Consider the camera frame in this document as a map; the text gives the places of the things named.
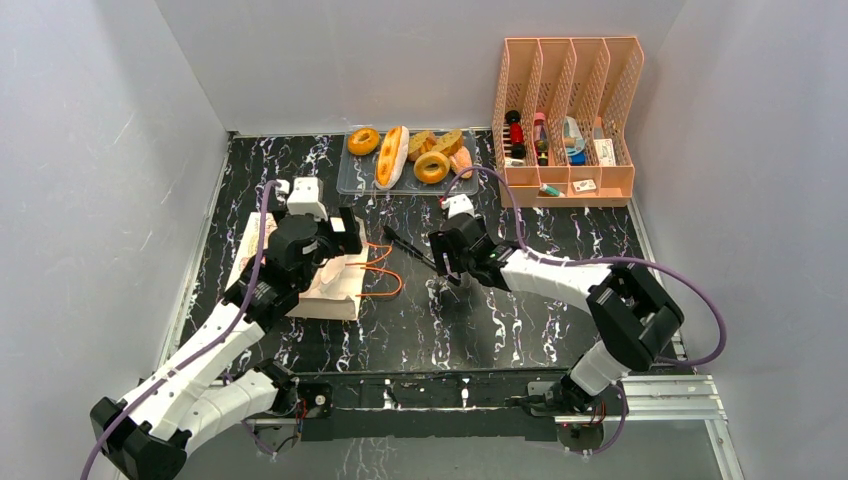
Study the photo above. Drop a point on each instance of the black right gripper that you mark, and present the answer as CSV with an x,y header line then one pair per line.
x,y
441,250

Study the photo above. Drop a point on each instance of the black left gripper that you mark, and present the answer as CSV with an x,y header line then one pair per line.
x,y
340,243

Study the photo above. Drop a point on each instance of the printed white paper bag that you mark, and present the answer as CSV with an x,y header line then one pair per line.
x,y
336,291

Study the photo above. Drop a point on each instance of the tan fake bagel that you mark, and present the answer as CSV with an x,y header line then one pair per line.
x,y
432,167

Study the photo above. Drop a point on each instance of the clear plastic tray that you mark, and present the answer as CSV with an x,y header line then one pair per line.
x,y
357,177

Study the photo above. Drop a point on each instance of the long white orange bread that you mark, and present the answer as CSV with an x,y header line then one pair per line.
x,y
392,157

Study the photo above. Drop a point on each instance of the oval brown fake bread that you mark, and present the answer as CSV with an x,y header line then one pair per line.
x,y
460,162

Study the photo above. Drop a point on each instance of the round brown fake bread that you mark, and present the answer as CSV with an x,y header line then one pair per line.
x,y
420,143

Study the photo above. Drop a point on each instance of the orange fake bagel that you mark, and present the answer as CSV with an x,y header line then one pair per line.
x,y
363,141

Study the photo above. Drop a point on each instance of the yellow fake bread slice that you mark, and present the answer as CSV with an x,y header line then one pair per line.
x,y
449,143

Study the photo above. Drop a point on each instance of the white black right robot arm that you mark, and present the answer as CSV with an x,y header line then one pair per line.
x,y
634,315

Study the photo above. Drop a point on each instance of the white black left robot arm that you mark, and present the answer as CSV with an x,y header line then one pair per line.
x,y
150,432

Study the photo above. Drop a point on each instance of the green white tube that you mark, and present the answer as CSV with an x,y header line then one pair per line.
x,y
550,191

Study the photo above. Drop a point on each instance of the red black dumbbell toy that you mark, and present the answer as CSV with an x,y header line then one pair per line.
x,y
516,142

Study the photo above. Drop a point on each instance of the pink red bottle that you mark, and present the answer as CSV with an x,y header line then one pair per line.
x,y
540,140

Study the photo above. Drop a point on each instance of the small white card box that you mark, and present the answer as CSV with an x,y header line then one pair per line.
x,y
584,186

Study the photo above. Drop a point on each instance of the orange desk file organizer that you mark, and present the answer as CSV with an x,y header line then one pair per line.
x,y
560,111

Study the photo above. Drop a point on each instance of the blue clear tape dispenser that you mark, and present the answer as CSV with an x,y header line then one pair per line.
x,y
574,142

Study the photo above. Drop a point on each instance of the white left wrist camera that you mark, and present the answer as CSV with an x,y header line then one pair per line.
x,y
302,196

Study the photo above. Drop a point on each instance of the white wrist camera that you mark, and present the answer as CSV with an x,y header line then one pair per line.
x,y
457,205
302,196

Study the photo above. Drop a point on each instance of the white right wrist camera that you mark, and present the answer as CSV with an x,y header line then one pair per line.
x,y
457,205

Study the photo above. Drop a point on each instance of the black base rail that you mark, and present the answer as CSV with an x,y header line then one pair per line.
x,y
448,404

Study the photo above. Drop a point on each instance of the aluminium frame rail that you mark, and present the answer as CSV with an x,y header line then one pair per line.
x,y
646,398

